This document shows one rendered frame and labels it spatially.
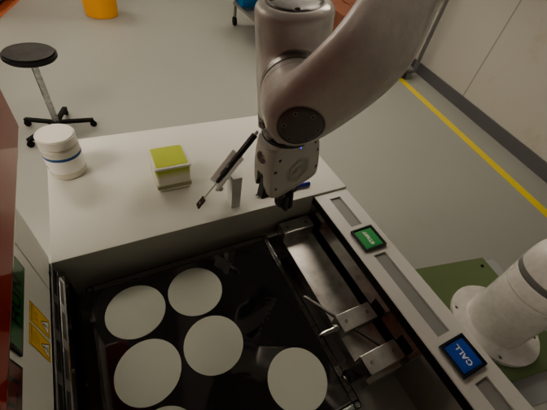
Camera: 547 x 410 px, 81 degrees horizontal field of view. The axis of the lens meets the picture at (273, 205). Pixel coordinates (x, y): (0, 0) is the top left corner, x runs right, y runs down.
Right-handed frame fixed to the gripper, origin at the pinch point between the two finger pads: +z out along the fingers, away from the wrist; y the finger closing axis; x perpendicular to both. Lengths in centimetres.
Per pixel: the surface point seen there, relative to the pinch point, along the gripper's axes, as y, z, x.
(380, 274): 9.9, 13.2, -18.5
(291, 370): -14.5, 15.4, -20.4
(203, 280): -17.8, 14.7, 2.5
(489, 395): 7.3, 13.3, -42.7
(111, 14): 81, 114, 410
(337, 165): 124, 128, 79
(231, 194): -4.5, 5.9, 11.0
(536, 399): 23, 30, -53
